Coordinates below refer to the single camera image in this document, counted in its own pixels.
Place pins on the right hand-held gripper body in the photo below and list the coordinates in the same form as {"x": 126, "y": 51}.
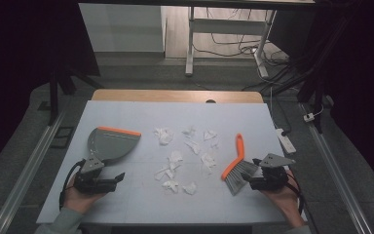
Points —
{"x": 271, "y": 175}

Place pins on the white power strip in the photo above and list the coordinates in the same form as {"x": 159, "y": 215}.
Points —
{"x": 287, "y": 143}

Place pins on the wooden table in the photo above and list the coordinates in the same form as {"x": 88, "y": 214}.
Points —
{"x": 162, "y": 96}

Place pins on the black metal stand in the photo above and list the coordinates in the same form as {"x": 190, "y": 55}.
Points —
{"x": 318, "y": 97}
{"x": 53, "y": 97}

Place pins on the white paper scraps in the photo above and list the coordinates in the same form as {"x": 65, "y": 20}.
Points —
{"x": 164, "y": 136}

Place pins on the white panel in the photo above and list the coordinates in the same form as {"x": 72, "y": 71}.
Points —
{"x": 120, "y": 27}

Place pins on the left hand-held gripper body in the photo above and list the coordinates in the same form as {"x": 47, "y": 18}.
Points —
{"x": 92, "y": 182}

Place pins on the person's left hand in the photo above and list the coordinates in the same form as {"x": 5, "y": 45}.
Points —
{"x": 81, "y": 200}

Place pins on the person's right hand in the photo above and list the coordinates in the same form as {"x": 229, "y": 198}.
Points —
{"x": 284, "y": 203}

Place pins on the white table mat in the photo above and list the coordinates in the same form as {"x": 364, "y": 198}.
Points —
{"x": 149, "y": 208}

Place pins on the small white adapter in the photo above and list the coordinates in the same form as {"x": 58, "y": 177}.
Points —
{"x": 309, "y": 117}

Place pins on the grey dustpan with orange edge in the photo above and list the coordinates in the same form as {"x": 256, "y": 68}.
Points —
{"x": 113, "y": 144}

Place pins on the orange hand brush grey bristles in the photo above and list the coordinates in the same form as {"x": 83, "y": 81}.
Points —
{"x": 239, "y": 148}

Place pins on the aluminium rail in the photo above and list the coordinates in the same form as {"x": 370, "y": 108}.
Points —
{"x": 29, "y": 172}
{"x": 334, "y": 172}

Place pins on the black plug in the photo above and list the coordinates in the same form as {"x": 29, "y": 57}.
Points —
{"x": 285, "y": 132}

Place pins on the white desk frame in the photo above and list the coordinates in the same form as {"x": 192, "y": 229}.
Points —
{"x": 227, "y": 26}

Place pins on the dark curtain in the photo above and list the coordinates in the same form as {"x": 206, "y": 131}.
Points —
{"x": 19, "y": 48}
{"x": 360, "y": 65}

